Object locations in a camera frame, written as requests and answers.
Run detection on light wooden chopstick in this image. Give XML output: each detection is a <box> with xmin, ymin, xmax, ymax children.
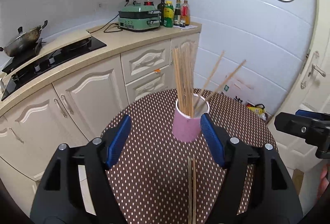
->
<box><xmin>192</xmin><ymin>157</ymin><xmax>197</xmax><ymax>224</ymax></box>

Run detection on tan chopstick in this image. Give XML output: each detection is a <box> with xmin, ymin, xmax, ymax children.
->
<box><xmin>176</xmin><ymin>48</ymin><xmax>186</xmax><ymax>113</ymax></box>
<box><xmin>186</xmin><ymin>45</ymin><xmax>192</xmax><ymax>117</ymax></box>
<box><xmin>179</xmin><ymin>46</ymin><xmax>187</xmax><ymax>114</ymax></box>
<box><xmin>183</xmin><ymin>45</ymin><xmax>191</xmax><ymax>116</ymax></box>

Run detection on thin chopstick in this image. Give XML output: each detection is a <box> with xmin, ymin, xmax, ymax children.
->
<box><xmin>172</xmin><ymin>48</ymin><xmax>180</xmax><ymax>108</ymax></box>

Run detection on grey chopstick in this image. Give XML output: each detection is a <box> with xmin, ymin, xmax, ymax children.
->
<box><xmin>187</xmin><ymin>157</ymin><xmax>192</xmax><ymax>224</ymax></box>

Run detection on cream kitchen cabinets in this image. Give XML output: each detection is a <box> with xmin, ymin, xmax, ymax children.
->
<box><xmin>1</xmin><ymin>23</ymin><xmax>201</xmax><ymax>215</ymax></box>

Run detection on person right hand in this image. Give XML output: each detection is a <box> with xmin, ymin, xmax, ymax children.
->
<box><xmin>317</xmin><ymin>164</ymin><xmax>329</xmax><ymax>199</ymax></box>

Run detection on white door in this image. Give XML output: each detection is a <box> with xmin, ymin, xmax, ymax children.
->
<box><xmin>268</xmin><ymin>0</ymin><xmax>329</xmax><ymax>213</ymax></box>

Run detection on chopstick in cup rightmost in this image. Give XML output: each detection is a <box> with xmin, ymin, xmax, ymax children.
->
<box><xmin>196</xmin><ymin>60</ymin><xmax>246</xmax><ymax>110</ymax></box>

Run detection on brown polka dot tablecloth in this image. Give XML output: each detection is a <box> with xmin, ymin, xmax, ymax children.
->
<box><xmin>100</xmin><ymin>88</ymin><xmax>279</xmax><ymax>224</ymax></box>

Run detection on chopstick in cup leaning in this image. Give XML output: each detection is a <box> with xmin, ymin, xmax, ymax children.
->
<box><xmin>193</xmin><ymin>50</ymin><xmax>225</xmax><ymax>109</ymax></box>

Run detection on pink cylindrical cup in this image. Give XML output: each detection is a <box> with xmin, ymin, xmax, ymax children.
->
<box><xmin>172</xmin><ymin>99</ymin><xmax>210</xmax><ymax>143</ymax></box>

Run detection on black gas stove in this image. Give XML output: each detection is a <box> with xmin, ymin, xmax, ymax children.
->
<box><xmin>1</xmin><ymin>37</ymin><xmax>106</xmax><ymax>101</ymax></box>

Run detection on red orange bottle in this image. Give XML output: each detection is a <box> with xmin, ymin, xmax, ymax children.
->
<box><xmin>180</xmin><ymin>0</ymin><xmax>190</xmax><ymax>27</ymax></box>

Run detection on dark wok pan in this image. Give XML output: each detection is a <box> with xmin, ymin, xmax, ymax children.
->
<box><xmin>1</xmin><ymin>20</ymin><xmax>48</xmax><ymax>57</ymax></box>

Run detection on soy sauce bottle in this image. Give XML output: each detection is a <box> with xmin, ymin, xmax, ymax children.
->
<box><xmin>173</xmin><ymin>0</ymin><xmax>181</xmax><ymax>26</ymax></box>

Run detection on green yellow bottle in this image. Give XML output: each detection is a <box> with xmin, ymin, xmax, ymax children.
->
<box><xmin>163</xmin><ymin>0</ymin><xmax>174</xmax><ymax>28</ymax></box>

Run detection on dark olive bottle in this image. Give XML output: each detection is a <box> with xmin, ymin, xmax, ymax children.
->
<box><xmin>157</xmin><ymin>0</ymin><xmax>166</xmax><ymax>26</ymax></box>

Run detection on dark red bottle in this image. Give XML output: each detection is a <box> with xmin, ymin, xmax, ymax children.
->
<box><xmin>144</xmin><ymin>0</ymin><xmax>154</xmax><ymax>6</ymax></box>

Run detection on green electric grill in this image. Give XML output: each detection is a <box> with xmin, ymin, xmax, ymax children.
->
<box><xmin>118</xmin><ymin>4</ymin><xmax>160</xmax><ymax>32</ymax></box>

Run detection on black power cable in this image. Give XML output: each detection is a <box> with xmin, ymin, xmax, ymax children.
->
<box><xmin>87</xmin><ymin>13</ymin><xmax>123</xmax><ymax>34</ymax></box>

